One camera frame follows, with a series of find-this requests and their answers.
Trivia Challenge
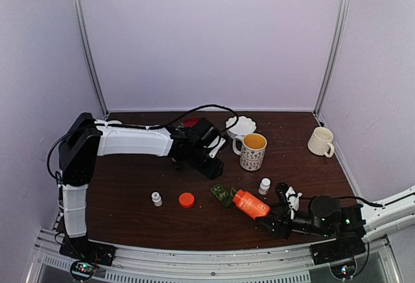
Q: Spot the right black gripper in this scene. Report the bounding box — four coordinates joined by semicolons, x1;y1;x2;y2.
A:
256;203;332;241

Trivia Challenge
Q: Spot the red floral plate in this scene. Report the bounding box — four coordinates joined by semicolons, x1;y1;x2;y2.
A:
182;117;200;129

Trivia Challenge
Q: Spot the orange pill bottle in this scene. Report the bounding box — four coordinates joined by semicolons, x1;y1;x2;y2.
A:
233;190;270;219

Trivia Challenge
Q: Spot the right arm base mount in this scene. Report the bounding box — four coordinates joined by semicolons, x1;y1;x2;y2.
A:
310;238;366;265

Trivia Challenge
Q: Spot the small white bowl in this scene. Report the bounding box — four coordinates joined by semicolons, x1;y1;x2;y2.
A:
108;120;122;125

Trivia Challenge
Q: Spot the cream ribbed mug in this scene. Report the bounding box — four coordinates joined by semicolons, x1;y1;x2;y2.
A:
307;127;335;158

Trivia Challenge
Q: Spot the white scalloped bowl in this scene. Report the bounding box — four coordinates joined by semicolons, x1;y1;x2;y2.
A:
226;116;257;139

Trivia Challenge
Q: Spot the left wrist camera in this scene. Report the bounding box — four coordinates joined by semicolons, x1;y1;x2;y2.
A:
207;135;227;158

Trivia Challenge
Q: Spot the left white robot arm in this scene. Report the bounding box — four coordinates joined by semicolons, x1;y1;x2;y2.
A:
50;112;229;260

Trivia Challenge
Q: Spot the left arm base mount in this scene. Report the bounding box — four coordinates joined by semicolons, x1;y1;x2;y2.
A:
59;236;116;266

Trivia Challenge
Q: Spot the left aluminium frame post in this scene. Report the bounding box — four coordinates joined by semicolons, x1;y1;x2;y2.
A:
72;0;110;117

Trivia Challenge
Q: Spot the right aluminium frame post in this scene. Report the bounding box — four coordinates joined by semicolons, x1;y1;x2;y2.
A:
313;0;351;117

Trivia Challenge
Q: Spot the green pill organizer box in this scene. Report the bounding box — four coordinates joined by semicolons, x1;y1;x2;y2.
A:
210;184;237;208

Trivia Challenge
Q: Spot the patterned mug orange inside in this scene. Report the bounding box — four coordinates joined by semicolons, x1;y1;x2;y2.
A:
232;133;268;171

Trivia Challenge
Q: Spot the white labelled pill bottle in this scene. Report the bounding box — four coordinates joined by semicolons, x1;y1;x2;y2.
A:
258;178;271;195

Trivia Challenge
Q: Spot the front aluminium rail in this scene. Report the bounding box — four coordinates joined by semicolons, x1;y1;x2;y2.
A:
22;228;403;282

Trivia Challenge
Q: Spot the small white bottle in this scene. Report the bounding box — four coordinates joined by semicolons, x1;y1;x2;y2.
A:
151;191;163;207

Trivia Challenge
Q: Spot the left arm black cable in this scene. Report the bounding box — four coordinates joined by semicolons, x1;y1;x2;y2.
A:
123;103;239;134

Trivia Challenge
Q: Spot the aluminium frame post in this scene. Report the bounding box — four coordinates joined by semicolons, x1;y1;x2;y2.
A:
313;0;351;117
72;0;110;117

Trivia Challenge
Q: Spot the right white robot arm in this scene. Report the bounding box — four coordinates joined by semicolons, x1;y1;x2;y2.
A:
255;182;414;258

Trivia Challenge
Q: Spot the orange bottle cap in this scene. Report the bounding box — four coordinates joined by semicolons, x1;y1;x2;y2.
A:
178;192;195;208

